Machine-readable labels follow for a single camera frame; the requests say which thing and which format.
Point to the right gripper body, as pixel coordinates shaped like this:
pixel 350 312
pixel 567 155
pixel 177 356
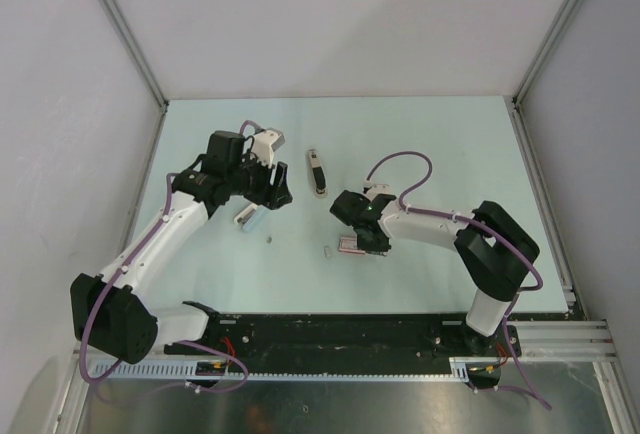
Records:
pixel 376 244

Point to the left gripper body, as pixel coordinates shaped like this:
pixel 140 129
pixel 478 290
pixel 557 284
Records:
pixel 253 180

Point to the light blue white stapler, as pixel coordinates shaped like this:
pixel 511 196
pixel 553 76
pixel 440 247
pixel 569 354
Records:
pixel 249 218

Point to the beige black stapler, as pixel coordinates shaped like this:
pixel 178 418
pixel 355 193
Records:
pixel 317 174

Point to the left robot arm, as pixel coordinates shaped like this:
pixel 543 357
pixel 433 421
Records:
pixel 111 311

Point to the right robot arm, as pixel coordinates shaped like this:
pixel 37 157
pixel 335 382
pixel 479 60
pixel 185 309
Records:
pixel 497 253

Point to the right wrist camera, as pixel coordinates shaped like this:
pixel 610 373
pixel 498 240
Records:
pixel 378 188

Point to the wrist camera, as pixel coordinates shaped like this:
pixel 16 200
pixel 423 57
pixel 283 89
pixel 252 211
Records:
pixel 378 188
pixel 265 143

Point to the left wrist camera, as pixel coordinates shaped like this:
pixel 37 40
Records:
pixel 265 143

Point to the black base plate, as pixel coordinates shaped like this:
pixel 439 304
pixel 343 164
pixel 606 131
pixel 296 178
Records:
pixel 350 343

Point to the right aluminium frame post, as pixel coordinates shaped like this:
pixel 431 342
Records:
pixel 560 24

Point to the aluminium frame post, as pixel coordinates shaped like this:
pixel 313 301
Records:
pixel 560 24
pixel 121 27

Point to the right aluminium rail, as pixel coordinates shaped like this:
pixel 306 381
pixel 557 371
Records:
pixel 565 341

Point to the slotted cable duct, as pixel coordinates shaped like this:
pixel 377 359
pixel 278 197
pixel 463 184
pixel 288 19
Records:
pixel 212 370

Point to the left aluminium frame post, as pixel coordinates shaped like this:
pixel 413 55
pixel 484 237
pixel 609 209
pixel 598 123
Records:
pixel 121 27

